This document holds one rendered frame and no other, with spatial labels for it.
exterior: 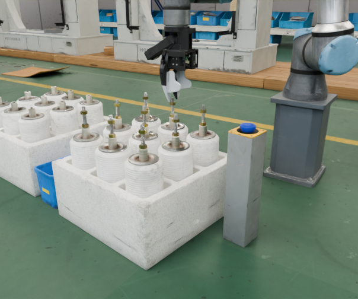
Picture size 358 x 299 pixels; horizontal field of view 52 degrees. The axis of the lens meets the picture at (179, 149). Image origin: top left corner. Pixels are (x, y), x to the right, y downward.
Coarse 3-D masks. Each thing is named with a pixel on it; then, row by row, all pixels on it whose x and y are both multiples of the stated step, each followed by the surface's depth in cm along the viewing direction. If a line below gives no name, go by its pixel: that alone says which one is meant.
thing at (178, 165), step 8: (160, 152) 96; (168, 152) 95; (176, 152) 95; (184, 152) 95; (192, 152) 97; (168, 160) 95; (176, 160) 95; (184, 160) 96; (192, 160) 98; (168, 168) 96; (176, 168) 96; (184, 168) 96; (192, 168) 99; (168, 176) 97; (176, 176) 96; (184, 176) 97
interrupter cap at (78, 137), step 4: (92, 132) 108; (76, 136) 104; (80, 136) 105; (92, 136) 105; (96, 136) 104; (76, 140) 102; (80, 140) 102; (84, 140) 102; (88, 140) 102; (92, 140) 102
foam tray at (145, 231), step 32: (64, 160) 107; (224, 160) 107; (64, 192) 107; (96, 192) 95; (128, 192) 89; (160, 192) 89; (192, 192) 96; (224, 192) 109; (96, 224) 99; (128, 224) 89; (160, 224) 89; (192, 224) 100; (128, 256) 93; (160, 256) 92
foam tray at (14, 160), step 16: (0, 128) 135; (80, 128) 138; (96, 128) 136; (0, 144) 129; (16, 144) 121; (32, 144) 119; (48, 144) 122; (64, 144) 127; (0, 160) 133; (16, 160) 124; (32, 160) 119; (48, 160) 124; (0, 176) 137; (16, 176) 128; (32, 176) 120; (32, 192) 124
